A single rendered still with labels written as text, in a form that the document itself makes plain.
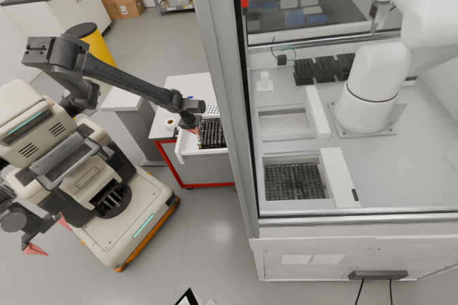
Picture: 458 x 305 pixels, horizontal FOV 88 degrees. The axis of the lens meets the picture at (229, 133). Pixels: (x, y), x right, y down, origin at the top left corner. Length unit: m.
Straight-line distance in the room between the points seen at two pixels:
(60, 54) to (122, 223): 1.34
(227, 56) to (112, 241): 1.68
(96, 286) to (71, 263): 0.30
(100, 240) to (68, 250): 0.52
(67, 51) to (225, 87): 0.53
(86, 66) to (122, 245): 1.31
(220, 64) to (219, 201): 1.76
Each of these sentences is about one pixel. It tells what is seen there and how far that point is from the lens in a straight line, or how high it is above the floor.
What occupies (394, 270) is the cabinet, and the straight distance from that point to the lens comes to 1.62.
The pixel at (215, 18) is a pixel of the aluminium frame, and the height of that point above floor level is 1.69.
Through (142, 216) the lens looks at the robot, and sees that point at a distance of 1.83.
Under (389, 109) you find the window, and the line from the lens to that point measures 0.44.
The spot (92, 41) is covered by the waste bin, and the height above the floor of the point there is 0.54.
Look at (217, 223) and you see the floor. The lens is 1.95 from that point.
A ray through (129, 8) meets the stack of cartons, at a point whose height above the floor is 0.17.
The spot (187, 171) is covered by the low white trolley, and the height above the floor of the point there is 0.33.
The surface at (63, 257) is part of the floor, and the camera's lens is 2.40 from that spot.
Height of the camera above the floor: 1.80
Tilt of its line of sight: 49 degrees down
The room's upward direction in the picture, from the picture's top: 12 degrees counter-clockwise
